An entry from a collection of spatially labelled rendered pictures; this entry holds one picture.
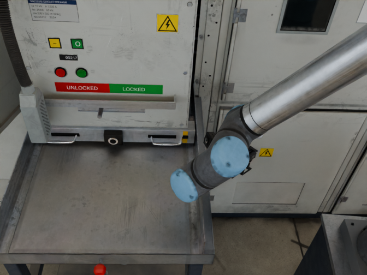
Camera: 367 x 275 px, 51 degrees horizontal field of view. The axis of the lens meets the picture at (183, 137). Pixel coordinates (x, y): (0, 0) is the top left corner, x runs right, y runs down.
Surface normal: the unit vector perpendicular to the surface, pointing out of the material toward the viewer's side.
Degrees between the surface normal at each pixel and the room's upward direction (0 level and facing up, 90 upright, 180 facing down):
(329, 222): 0
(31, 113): 90
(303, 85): 70
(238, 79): 90
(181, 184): 81
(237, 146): 32
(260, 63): 90
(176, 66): 90
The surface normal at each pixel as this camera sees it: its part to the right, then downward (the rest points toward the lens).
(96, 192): 0.05, -0.70
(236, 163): 0.51, -0.40
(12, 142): 0.03, 0.71
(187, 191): -0.70, 0.35
